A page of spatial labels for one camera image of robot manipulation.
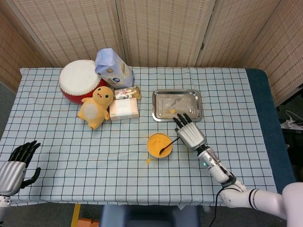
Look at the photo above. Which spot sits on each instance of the orange box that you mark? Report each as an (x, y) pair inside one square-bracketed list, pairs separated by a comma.
[(87, 223)]

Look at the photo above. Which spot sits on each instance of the pink tissue pack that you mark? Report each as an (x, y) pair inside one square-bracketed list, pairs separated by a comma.
[(123, 110)]

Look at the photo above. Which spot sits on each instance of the small dark metal spoon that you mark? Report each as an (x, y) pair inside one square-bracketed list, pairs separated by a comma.
[(162, 151)]

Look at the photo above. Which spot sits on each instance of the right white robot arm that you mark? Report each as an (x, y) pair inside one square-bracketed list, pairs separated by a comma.
[(217, 171)]

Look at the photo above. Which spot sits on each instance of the bowl of orange-yellow powder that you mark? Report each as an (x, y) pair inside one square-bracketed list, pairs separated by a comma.
[(156, 143)]

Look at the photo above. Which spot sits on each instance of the orange powder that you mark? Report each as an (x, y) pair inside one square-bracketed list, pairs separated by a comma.
[(148, 161)]

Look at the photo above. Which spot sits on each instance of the floral wrapped snack pack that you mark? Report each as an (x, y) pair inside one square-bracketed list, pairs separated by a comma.
[(125, 92)]

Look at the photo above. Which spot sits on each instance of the red drum with white skin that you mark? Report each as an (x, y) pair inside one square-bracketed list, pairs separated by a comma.
[(78, 78)]

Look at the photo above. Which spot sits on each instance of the woven bamboo folding screen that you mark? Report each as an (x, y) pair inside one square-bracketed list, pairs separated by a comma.
[(165, 30)]

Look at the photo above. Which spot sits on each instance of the yellow plush toy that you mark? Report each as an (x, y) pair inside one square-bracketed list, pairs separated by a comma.
[(94, 111)]

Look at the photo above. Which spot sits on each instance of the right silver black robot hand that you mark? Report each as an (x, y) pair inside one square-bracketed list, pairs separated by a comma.
[(191, 136)]

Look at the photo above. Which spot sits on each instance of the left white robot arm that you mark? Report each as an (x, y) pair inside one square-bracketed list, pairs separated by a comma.
[(3, 205)]

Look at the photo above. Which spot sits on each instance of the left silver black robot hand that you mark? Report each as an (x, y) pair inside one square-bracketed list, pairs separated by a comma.
[(10, 176)]

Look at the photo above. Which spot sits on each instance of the metal tray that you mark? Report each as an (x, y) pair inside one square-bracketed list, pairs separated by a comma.
[(165, 99)]

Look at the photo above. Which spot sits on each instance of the blue checked tablecloth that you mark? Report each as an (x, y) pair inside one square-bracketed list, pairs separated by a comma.
[(71, 153)]

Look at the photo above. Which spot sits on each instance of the beige round bowl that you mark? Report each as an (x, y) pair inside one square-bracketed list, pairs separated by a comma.
[(160, 157)]

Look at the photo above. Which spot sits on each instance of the blue white rice bag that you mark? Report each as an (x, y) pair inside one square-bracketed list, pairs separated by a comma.
[(113, 68)]

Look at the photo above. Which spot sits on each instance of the black cabinet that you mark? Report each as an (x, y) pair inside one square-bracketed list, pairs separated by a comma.
[(293, 146)]

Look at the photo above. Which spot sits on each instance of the blue padded stool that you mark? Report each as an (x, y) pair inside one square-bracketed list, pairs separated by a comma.
[(149, 217)]

